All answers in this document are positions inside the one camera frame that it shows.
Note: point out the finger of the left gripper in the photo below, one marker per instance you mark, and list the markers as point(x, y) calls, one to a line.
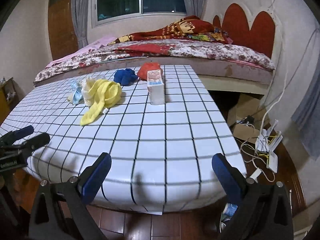
point(9, 138)
point(28, 146)

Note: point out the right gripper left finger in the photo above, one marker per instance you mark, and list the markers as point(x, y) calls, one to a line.
point(60, 210)

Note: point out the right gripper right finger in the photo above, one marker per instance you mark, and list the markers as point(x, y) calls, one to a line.
point(263, 212)

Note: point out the light blue cloth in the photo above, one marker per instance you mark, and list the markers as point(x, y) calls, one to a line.
point(76, 96)

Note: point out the yellow cloth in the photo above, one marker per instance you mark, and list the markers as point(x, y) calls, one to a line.
point(107, 94)

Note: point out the clear plastic bag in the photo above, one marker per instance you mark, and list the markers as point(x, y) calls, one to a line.
point(98, 77)

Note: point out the red plastic bag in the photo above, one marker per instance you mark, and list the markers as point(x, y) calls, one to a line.
point(148, 66)

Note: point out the white pink milk carton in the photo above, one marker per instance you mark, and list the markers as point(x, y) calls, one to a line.
point(155, 86)

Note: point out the black trash bin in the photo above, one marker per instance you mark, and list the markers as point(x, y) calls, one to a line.
point(226, 215)

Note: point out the cardboard box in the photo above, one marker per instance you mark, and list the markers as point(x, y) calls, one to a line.
point(245, 118)

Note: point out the grey curtain right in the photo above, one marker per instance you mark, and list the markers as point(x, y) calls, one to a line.
point(306, 116)

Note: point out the brown wooden door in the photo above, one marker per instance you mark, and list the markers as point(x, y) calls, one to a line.
point(62, 38)

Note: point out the white grid tablecloth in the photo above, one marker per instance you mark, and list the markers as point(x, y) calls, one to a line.
point(161, 154)

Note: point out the pink blanket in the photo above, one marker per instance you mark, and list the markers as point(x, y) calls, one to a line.
point(105, 40)

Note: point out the bed with floral sheet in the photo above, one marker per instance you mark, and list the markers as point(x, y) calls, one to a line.
point(208, 59)

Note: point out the grey curtain left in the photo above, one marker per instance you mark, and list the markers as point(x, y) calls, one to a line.
point(79, 11)

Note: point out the red scalloped headboard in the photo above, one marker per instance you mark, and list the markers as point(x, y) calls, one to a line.
point(259, 36)

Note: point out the red patterned blanket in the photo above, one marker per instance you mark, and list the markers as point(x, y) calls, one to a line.
point(188, 28)

